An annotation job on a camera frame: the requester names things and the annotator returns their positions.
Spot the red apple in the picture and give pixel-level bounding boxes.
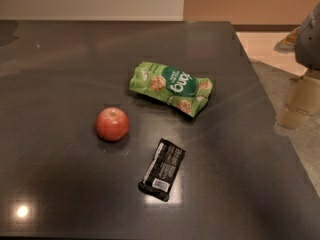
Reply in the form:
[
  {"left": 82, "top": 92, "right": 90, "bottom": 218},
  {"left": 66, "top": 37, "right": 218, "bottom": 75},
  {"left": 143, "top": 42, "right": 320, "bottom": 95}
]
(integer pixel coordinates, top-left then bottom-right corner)
[{"left": 95, "top": 107, "right": 130, "bottom": 142}]

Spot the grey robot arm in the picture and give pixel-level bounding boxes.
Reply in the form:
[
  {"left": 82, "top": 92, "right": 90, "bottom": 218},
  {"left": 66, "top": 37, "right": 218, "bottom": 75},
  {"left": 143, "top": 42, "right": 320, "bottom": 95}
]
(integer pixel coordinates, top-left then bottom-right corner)
[{"left": 277, "top": 3, "right": 320, "bottom": 130}]

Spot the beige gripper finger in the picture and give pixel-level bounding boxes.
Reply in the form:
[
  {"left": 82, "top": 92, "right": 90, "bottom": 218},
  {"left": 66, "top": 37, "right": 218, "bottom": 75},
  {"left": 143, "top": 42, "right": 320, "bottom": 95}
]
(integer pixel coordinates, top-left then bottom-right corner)
[{"left": 279, "top": 77, "right": 320, "bottom": 130}]

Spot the black rxbar chocolate wrapper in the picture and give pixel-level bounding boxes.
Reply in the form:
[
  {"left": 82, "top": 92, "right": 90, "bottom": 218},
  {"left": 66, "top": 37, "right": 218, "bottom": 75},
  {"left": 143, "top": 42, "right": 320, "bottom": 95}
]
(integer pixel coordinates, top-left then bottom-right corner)
[{"left": 138, "top": 138, "right": 185, "bottom": 202}]

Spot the green snack bag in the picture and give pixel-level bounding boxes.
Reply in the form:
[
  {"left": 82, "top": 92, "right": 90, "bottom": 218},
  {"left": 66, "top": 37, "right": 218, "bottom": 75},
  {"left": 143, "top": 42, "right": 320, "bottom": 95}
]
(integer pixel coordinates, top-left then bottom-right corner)
[{"left": 129, "top": 62, "right": 215, "bottom": 118}]

